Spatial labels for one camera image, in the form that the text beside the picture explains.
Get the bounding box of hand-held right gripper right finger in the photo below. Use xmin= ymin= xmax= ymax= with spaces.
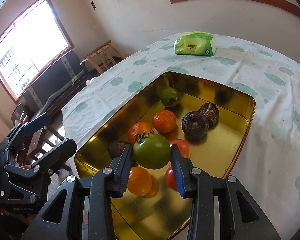
xmin=170 ymin=145 xmax=282 ymax=240

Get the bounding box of wrinkled dark passion fruit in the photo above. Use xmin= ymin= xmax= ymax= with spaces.
xmin=181 ymin=111 xmax=210 ymax=140

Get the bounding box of orange tangerine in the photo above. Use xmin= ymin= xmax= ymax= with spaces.
xmin=127 ymin=122 xmax=154 ymax=145
xmin=152 ymin=110 xmax=177 ymax=133

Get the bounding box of dark wooden chair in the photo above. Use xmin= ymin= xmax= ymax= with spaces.
xmin=11 ymin=102 xmax=65 ymax=165

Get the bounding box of white cloud print tablecloth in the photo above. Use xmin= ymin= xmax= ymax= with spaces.
xmin=61 ymin=32 xmax=300 ymax=240

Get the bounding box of cracked dark passion fruit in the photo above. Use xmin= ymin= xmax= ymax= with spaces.
xmin=198 ymin=102 xmax=219 ymax=125
xmin=107 ymin=140 xmax=130 ymax=159

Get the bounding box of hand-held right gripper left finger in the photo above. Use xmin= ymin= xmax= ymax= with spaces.
xmin=21 ymin=144 xmax=134 ymax=240

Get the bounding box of green tissue pack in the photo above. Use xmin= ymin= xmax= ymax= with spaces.
xmin=174 ymin=31 xmax=217 ymax=56

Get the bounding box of red tomato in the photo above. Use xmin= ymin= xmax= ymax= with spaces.
xmin=165 ymin=166 xmax=178 ymax=190
xmin=169 ymin=139 xmax=191 ymax=159

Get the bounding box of orange tomato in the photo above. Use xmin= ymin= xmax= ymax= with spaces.
xmin=126 ymin=166 xmax=152 ymax=197

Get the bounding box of large bright wooden framed window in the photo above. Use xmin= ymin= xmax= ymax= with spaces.
xmin=0 ymin=0 xmax=75 ymax=103

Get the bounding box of small green tomato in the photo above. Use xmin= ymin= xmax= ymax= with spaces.
xmin=160 ymin=87 xmax=181 ymax=107

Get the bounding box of light wooden stool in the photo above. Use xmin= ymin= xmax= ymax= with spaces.
xmin=82 ymin=40 xmax=125 ymax=75

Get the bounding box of large green tomato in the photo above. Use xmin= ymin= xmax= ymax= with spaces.
xmin=132 ymin=133 xmax=171 ymax=170

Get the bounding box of maroon and gold tin box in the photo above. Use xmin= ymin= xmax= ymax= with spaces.
xmin=74 ymin=71 xmax=256 ymax=240

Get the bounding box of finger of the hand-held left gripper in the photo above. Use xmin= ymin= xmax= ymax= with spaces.
xmin=0 ymin=112 xmax=52 ymax=153
xmin=30 ymin=138 xmax=78 ymax=178

